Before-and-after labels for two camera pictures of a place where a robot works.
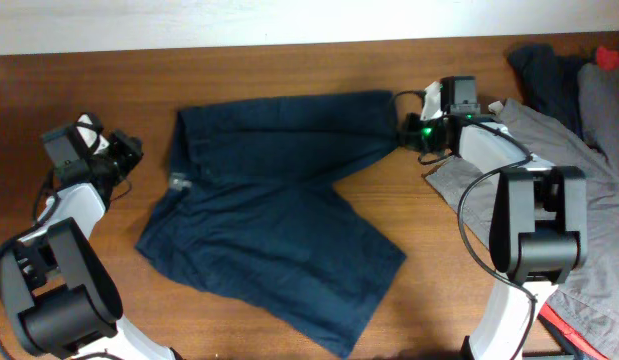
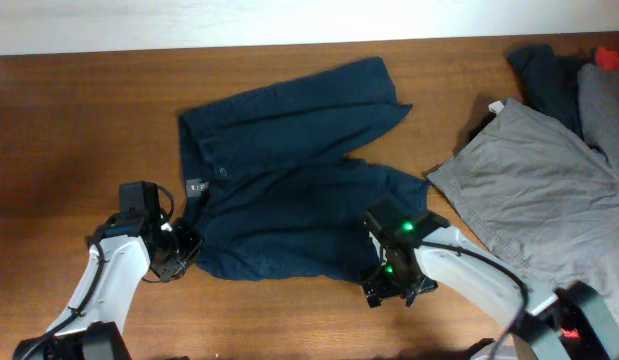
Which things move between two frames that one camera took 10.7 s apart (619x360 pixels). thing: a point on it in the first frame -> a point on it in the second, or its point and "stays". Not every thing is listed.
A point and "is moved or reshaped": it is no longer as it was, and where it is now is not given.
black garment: [549, 82] stays
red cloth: [608, 59] stays
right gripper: [410, 140] -> [375, 287]
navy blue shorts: [253, 211] is moved or reshaped
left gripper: [120, 141] -> [192, 239]
